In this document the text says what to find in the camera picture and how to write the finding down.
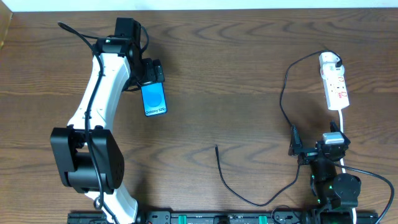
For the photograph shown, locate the blue Galaxy smartphone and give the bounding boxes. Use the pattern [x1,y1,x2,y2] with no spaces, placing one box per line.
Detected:
[141,83,167,117]

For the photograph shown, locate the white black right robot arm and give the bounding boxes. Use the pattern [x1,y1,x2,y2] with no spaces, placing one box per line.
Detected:
[289,121,361,223]

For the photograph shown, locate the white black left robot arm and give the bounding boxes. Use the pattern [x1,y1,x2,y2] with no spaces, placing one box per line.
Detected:
[50,37,167,223]

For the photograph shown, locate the white charger adapter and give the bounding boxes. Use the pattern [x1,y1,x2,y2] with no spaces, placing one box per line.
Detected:
[320,63,345,80]

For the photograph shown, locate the white power strip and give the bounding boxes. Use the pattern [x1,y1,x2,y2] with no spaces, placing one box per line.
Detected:
[319,52,349,111]

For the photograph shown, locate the white power strip cord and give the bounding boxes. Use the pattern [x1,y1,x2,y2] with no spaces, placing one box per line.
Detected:
[337,108,358,224]

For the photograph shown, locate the black charger cable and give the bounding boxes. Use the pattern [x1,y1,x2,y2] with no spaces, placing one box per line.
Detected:
[214,49,343,207]

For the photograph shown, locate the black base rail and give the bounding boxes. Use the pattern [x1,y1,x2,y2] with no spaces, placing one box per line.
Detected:
[66,210,378,224]

